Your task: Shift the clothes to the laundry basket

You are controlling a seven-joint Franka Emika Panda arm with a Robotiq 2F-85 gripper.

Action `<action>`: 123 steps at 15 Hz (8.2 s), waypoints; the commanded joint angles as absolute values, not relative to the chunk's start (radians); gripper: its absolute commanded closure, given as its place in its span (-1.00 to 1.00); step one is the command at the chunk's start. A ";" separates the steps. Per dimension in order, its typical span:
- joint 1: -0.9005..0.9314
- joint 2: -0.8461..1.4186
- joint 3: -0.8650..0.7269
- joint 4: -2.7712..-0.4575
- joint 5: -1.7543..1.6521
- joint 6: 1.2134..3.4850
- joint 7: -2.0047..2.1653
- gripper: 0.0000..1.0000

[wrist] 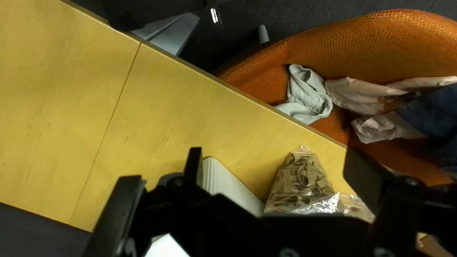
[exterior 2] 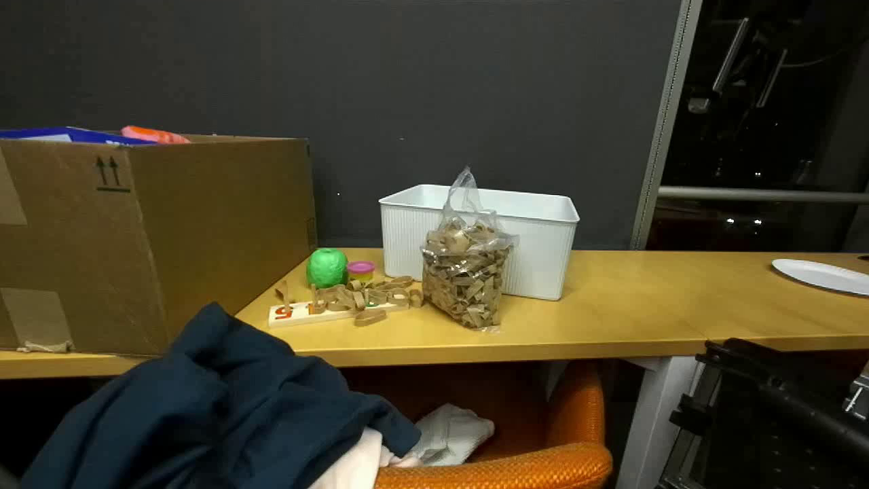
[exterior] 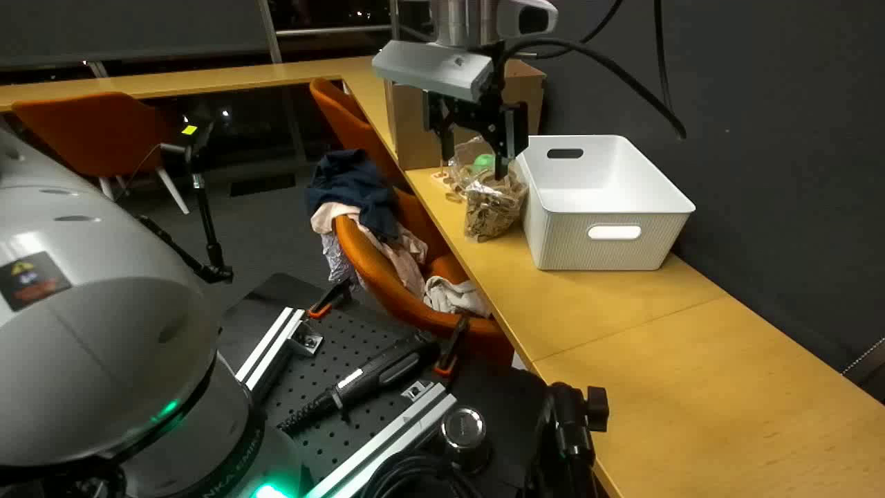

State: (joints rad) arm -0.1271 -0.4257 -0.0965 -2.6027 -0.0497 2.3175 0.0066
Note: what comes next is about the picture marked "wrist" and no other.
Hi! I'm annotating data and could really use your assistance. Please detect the white paper sheet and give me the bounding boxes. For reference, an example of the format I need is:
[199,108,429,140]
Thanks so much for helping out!
[144,233,190,257]

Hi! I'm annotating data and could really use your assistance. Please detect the bag of rubber bands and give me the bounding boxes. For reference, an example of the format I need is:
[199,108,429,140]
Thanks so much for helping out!
[263,144,376,224]

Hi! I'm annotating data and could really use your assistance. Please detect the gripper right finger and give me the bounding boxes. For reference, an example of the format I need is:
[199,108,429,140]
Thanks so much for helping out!
[342,147,457,257]

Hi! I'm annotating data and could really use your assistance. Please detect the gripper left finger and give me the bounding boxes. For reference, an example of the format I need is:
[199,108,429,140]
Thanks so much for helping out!
[82,146,216,257]

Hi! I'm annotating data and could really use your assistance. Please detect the dark blue garment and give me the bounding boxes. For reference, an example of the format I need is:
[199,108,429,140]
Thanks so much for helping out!
[396,84,457,169]

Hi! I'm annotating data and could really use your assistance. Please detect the white ribbed box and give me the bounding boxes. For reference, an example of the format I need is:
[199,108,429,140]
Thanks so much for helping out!
[201,157,265,218]

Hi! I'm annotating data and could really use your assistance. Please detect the orange mesh office chair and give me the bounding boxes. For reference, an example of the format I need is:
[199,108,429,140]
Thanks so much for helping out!
[214,9,457,187]

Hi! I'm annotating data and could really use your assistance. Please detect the beige printed cloth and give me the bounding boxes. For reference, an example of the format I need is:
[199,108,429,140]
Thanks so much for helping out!
[324,75,457,144]

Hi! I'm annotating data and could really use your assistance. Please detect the light grey garment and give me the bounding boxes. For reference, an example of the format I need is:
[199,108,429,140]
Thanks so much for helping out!
[274,64,333,125]

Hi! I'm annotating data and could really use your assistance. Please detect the grey metal table leg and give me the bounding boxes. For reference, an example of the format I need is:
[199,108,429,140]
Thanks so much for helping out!
[131,12,200,56]

